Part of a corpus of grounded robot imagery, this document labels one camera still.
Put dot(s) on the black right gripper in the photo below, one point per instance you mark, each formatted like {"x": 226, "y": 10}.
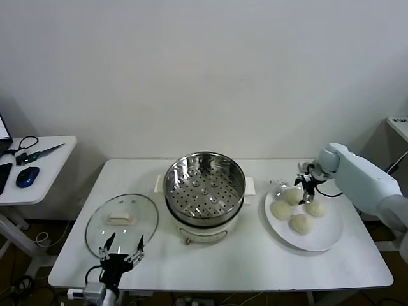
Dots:
{"x": 308, "y": 183}

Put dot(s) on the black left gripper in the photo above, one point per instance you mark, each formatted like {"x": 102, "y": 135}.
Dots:
{"x": 113, "y": 266}

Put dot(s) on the white steamed baozi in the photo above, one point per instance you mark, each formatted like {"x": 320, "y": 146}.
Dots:
{"x": 290, "y": 197}
{"x": 317, "y": 210}
{"x": 281, "y": 211}
{"x": 301, "y": 224}

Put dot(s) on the round glass pot lid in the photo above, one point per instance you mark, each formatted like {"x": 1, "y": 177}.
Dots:
{"x": 140, "y": 216}

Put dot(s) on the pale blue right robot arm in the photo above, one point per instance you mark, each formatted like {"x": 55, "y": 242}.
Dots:
{"x": 360, "y": 178}

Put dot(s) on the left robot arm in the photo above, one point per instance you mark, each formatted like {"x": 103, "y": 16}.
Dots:
{"x": 110, "y": 298}

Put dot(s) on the perforated steel steamer basket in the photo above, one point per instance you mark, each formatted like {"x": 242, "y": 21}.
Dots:
{"x": 204, "y": 194}

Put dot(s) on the large white round plate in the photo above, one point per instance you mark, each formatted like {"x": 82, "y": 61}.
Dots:
{"x": 322, "y": 236}

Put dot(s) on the cream electric cooking pot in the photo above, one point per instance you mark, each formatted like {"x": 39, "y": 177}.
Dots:
{"x": 204, "y": 234}

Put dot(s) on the grey floor power strip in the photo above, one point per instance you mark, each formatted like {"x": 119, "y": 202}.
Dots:
{"x": 191, "y": 301}

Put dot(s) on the small white side table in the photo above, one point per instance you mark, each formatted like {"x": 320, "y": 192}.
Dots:
{"x": 54, "y": 172}

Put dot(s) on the white shelf board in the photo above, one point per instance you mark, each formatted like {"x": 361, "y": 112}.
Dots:
{"x": 398, "y": 126}

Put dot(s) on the blue computer mouse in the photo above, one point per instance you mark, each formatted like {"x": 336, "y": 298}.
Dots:
{"x": 27, "y": 177}

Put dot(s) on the green pointed tool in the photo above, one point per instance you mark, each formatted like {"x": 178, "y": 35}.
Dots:
{"x": 41, "y": 153}

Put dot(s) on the black smartphone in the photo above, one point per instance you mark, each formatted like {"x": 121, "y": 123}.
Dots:
{"x": 4, "y": 177}

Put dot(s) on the black laptop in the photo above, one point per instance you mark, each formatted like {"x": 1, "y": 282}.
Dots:
{"x": 3, "y": 143}

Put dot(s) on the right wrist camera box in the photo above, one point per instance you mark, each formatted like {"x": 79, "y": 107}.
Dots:
{"x": 305, "y": 166}

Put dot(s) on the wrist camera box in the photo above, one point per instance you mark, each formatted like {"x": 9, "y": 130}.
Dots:
{"x": 305, "y": 166}
{"x": 94, "y": 293}

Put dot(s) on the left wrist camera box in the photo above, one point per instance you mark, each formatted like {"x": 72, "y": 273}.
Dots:
{"x": 94, "y": 293}

